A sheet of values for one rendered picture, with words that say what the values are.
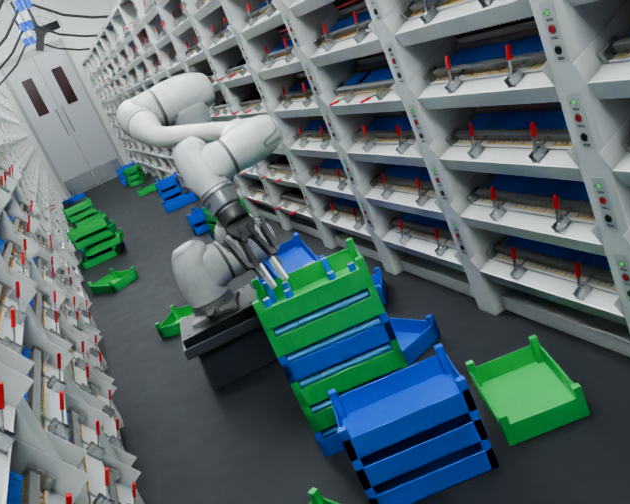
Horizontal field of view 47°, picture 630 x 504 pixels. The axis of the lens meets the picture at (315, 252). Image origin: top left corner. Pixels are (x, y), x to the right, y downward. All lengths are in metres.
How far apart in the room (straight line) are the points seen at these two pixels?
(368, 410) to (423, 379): 0.16
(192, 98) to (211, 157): 0.55
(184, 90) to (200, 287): 0.69
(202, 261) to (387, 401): 1.05
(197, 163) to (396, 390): 0.75
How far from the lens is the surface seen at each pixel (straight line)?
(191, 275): 2.59
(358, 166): 2.83
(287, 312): 1.82
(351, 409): 1.82
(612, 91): 1.53
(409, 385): 1.82
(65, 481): 1.31
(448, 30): 1.90
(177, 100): 2.38
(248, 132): 1.90
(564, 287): 2.01
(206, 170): 1.86
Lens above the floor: 1.06
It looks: 17 degrees down
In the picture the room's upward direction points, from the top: 23 degrees counter-clockwise
